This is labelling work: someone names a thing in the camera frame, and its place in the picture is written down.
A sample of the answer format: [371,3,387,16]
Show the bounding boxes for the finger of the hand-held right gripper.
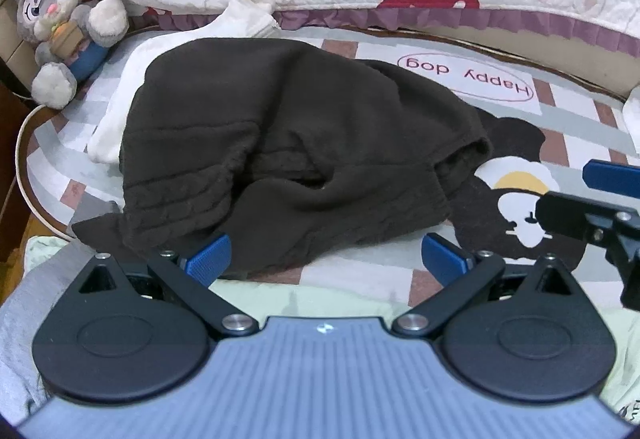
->
[535,191,640,307]
[582,159,640,192]

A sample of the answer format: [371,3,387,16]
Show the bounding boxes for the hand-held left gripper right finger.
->
[392,233,576,337]

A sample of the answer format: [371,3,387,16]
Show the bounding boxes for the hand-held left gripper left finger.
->
[76,233,261,337]

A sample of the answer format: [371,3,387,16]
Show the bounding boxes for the dark brown knit sweater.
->
[71,37,493,272]

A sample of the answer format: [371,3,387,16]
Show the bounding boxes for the beige bed base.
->
[440,21,631,100]

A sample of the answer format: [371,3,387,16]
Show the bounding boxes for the striped printed mat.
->
[17,21,640,315]

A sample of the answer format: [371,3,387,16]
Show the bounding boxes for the white garment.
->
[89,0,281,164]

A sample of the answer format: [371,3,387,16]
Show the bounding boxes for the grey cloth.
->
[0,244,101,425]

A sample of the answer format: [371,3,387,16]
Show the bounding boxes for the grey plush rabbit toy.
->
[0,0,130,110]

